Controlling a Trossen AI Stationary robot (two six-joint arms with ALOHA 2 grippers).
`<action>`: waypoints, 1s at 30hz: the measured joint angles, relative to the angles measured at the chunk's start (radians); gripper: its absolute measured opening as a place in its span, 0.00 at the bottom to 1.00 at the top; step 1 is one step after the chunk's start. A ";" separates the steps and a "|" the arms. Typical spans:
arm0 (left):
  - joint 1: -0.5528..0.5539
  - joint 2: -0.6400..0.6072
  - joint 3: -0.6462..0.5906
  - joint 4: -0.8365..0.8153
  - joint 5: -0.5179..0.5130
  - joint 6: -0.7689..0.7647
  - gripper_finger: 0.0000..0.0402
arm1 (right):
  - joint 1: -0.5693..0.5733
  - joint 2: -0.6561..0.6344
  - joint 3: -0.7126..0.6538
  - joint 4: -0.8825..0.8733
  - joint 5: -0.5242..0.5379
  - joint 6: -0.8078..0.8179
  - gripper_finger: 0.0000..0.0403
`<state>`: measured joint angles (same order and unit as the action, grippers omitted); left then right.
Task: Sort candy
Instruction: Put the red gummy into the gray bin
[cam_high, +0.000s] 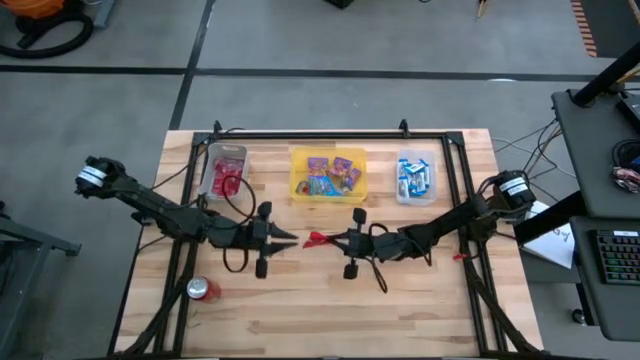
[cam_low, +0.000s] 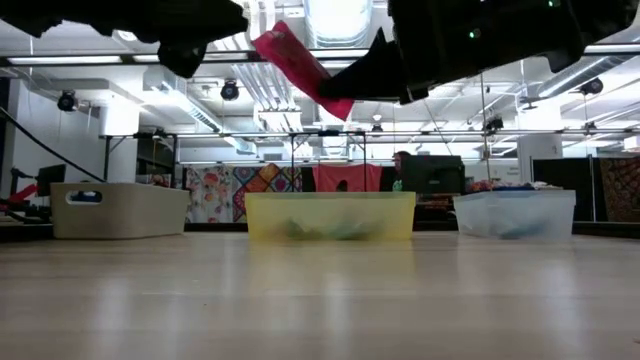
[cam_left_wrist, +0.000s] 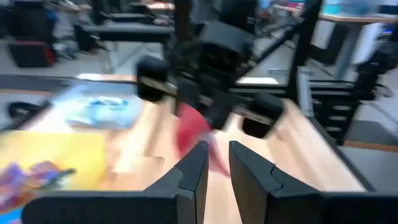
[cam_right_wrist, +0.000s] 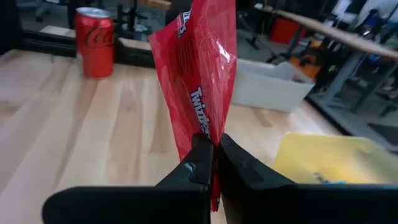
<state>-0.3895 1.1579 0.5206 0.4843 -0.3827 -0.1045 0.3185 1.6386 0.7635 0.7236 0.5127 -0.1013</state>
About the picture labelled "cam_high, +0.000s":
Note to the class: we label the red soda can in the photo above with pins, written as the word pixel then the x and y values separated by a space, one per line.
pixel 197 288

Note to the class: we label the candy bag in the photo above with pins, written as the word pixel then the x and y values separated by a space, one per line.
pixel 627 179

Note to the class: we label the yellow plastic bin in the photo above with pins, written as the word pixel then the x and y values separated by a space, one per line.
pixel 297 165

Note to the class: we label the black frame clamp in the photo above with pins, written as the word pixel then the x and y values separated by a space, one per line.
pixel 404 127
pixel 217 127

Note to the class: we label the clear plastic bin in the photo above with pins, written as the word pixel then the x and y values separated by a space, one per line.
pixel 433 197

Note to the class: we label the black headphones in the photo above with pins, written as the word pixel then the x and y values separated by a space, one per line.
pixel 620 150

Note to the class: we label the backlit black keyboard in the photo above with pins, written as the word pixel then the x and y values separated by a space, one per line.
pixel 620 257

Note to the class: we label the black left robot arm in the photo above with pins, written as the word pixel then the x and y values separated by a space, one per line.
pixel 150 205

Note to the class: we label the black aluminium table frame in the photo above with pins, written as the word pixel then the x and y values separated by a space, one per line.
pixel 325 135

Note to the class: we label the orange vacuum cleaner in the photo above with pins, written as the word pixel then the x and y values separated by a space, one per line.
pixel 35 7

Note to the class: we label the grey metal table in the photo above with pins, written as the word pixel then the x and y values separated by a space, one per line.
pixel 40 240

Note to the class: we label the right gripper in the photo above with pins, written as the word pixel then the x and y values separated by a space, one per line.
pixel 380 247

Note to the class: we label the small red tag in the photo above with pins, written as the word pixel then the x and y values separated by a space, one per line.
pixel 459 258

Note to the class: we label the black caster wheel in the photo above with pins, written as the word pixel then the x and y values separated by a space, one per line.
pixel 579 317

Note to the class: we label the red candy pack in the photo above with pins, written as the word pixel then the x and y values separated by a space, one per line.
pixel 315 240
pixel 220 185
pixel 236 184

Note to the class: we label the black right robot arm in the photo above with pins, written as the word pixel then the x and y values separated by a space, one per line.
pixel 450 220

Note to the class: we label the white paper sheet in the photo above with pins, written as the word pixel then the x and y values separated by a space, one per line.
pixel 555 245

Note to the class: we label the grey desk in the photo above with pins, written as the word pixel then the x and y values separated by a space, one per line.
pixel 590 150
pixel 600 310

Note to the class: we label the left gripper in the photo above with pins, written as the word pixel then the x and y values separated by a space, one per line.
pixel 250 237

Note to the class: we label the pink candy pack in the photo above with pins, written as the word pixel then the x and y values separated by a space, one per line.
pixel 230 165

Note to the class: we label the wooden stick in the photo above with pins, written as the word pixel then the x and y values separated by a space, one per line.
pixel 482 7

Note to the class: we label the dark mat with orange stripes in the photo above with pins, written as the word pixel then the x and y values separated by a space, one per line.
pixel 615 25

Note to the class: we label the black pole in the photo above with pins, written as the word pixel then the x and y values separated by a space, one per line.
pixel 605 77

